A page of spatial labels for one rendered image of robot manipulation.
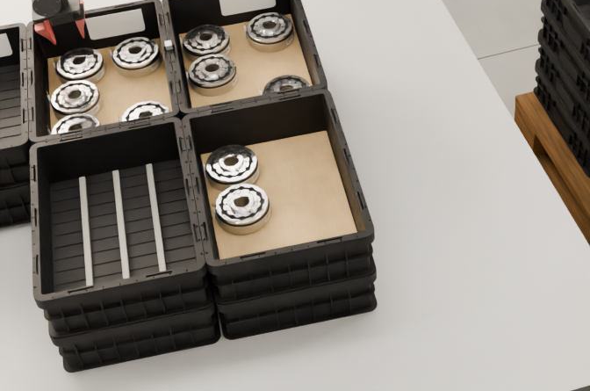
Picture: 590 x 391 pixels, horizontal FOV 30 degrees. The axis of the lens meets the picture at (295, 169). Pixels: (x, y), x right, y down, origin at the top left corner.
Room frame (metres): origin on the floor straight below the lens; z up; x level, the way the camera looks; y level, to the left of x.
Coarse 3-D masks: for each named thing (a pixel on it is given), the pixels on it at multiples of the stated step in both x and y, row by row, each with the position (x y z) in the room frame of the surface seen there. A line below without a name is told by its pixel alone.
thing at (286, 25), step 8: (256, 16) 1.99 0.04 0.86; (264, 16) 1.99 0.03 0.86; (272, 16) 1.99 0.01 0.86; (280, 16) 1.98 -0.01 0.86; (248, 24) 1.96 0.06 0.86; (256, 24) 1.96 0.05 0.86; (280, 24) 1.95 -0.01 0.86; (288, 24) 1.95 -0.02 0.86; (248, 32) 1.94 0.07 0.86; (256, 32) 1.93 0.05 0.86; (280, 32) 1.92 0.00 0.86; (288, 32) 1.92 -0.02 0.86; (256, 40) 1.91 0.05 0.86; (264, 40) 1.90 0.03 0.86; (272, 40) 1.90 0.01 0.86
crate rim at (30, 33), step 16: (144, 0) 2.00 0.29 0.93; (160, 0) 2.00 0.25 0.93; (160, 16) 1.96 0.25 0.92; (32, 32) 1.94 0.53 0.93; (160, 32) 1.89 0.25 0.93; (32, 48) 1.88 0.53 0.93; (32, 64) 1.83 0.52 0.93; (32, 80) 1.78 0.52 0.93; (32, 96) 1.73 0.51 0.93; (176, 96) 1.67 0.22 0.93; (32, 112) 1.69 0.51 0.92; (176, 112) 1.62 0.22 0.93; (32, 128) 1.63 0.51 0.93; (96, 128) 1.60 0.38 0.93; (32, 144) 1.59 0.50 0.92
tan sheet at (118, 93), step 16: (112, 48) 1.97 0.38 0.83; (160, 48) 1.95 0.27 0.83; (48, 64) 1.95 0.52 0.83; (112, 64) 1.92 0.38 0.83; (160, 64) 1.90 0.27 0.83; (112, 80) 1.86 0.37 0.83; (128, 80) 1.86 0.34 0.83; (144, 80) 1.85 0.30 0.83; (160, 80) 1.85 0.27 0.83; (112, 96) 1.81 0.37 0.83; (128, 96) 1.81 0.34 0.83; (144, 96) 1.80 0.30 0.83; (160, 96) 1.79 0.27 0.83; (112, 112) 1.76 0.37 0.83
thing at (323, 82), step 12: (168, 0) 2.00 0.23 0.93; (300, 0) 1.94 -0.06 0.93; (168, 12) 1.95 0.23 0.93; (300, 12) 1.89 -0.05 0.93; (168, 24) 1.91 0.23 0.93; (168, 36) 1.87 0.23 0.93; (312, 36) 1.81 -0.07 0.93; (312, 48) 1.77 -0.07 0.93; (180, 72) 1.74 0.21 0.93; (324, 72) 1.69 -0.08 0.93; (180, 84) 1.72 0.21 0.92; (324, 84) 1.65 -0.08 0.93; (180, 96) 1.67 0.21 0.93; (264, 96) 1.64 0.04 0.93; (276, 96) 1.64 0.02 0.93; (180, 108) 1.63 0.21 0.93; (192, 108) 1.63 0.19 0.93; (204, 108) 1.63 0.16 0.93; (216, 108) 1.62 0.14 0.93
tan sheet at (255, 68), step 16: (288, 16) 2.02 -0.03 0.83; (240, 32) 1.98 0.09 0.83; (240, 48) 1.92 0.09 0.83; (288, 48) 1.90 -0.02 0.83; (240, 64) 1.87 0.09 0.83; (256, 64) 1.86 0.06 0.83; (272, 64) 1.85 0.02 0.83; (288, 64) 1.85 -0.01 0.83; (304, 64) 1.84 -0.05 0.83; (240, 80) 1.81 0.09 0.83; (256, 80) 1.81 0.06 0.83; (192, 96) 1.78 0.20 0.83; (224, 96) 1.77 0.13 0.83; (240, 96) 1.76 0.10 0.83
